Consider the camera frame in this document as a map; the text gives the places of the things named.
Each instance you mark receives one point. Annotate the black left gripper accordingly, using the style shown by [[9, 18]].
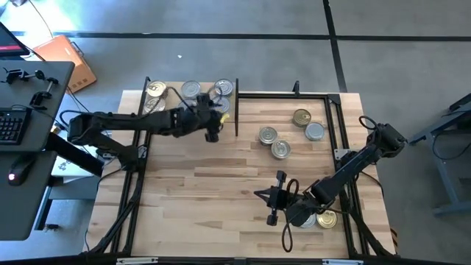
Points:
[[187, 121]]

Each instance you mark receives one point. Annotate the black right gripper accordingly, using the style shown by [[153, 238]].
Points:
[[285, 200]]

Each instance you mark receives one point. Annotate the gold can with pull tab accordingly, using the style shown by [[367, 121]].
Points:
[[327, 219], [301, 118]]

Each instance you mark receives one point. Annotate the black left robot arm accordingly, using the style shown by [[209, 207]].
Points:
[[129, 121]]

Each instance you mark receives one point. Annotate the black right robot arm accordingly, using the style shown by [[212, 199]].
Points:
[[349, 165]]

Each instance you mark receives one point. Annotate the black shelf side panel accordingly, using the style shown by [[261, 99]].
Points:
[[237, 110]]

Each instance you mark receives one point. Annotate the yellow tag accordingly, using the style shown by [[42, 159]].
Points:
[[224, 118]]

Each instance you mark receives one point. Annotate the black desk support beam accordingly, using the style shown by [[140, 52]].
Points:
[[73, 154]]

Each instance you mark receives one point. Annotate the white box with logo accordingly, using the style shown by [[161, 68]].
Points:
[[70, 167]]

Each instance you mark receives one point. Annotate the black desk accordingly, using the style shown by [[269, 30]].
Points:
[[55, 110]]

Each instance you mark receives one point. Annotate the orange case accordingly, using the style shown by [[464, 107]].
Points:
[[62, 59]]

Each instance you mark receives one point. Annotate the black clamp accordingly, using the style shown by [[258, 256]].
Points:
[[14, 75], [38, 98]]

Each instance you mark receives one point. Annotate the black computer mouse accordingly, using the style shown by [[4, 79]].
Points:
[[20, 171]]

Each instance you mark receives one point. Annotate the black keyboard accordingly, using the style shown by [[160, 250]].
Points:
[[11, 127]]

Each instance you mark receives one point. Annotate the black monitor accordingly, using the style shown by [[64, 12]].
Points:
[[9, 42]]

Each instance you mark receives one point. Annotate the black aluminium table frame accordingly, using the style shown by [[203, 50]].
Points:
[[279, 95]]

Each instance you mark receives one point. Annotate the white metal bracket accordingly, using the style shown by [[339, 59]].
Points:
[[342, 262], [136, 261]]

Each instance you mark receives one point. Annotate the black frame post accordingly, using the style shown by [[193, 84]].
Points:
[[296, 89]]

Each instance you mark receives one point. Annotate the grey table frame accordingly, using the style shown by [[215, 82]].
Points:
[[447, 184]]

